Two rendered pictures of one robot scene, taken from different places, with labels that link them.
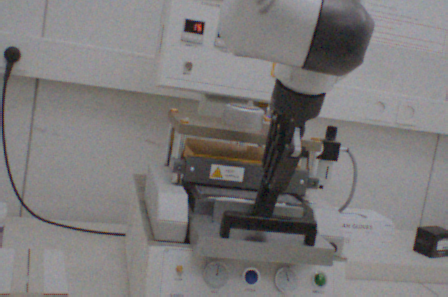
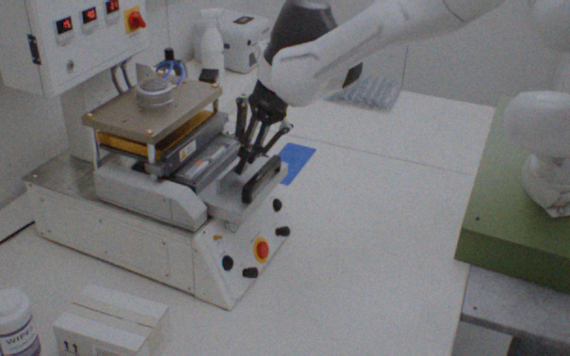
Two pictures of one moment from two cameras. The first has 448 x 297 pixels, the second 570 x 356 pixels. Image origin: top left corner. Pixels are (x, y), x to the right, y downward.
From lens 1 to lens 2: 0.87 m
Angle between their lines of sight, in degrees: 55
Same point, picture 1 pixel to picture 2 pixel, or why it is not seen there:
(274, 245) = (268, 186)
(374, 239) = not seen: hidden behind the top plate
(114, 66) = not seen: outside the picture
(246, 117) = (169, 96)
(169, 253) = (205, 233)
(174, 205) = (190, 201)
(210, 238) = (246, 209)
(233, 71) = (101, 47)
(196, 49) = (71, 45)
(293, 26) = (338, 80)
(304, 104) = not seen: hidden behind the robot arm
